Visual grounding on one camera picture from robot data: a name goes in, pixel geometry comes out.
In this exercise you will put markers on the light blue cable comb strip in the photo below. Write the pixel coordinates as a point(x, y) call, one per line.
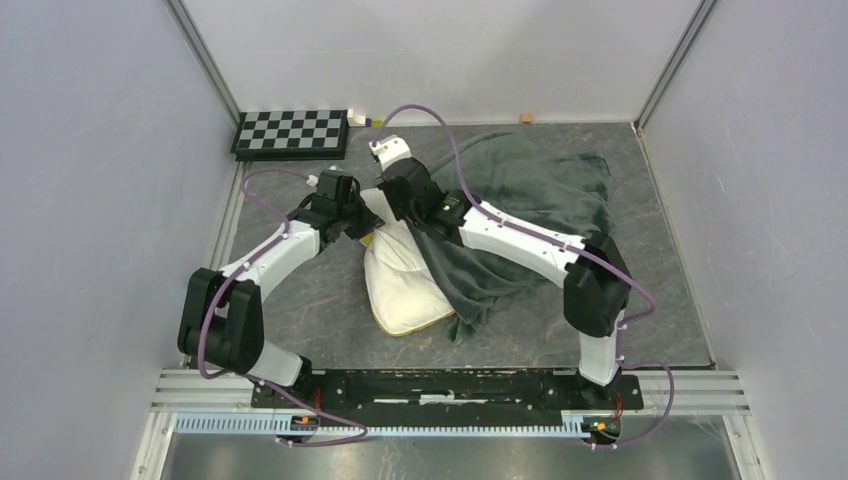
point(284, 425)

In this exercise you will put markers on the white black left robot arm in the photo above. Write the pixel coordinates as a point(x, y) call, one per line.
point(223, 320)

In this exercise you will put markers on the small cream toy block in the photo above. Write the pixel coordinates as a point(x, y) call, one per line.
point(358, 118)

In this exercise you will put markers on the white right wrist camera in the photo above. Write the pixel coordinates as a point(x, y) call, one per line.
point(389, 150)

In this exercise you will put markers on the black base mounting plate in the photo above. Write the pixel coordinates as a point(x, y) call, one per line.
point(447, 397)

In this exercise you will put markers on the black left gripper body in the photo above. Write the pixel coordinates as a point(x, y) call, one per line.
point(358, 220)

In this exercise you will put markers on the white pillow with yellow edge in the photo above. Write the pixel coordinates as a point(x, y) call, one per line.
point(403, 295)

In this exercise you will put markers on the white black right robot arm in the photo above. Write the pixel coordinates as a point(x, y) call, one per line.
point(589, 270)

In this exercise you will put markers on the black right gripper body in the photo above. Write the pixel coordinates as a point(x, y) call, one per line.
point(401, 213)

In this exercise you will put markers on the black white checkerboard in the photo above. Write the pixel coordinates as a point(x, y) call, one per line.
point(291, 135)

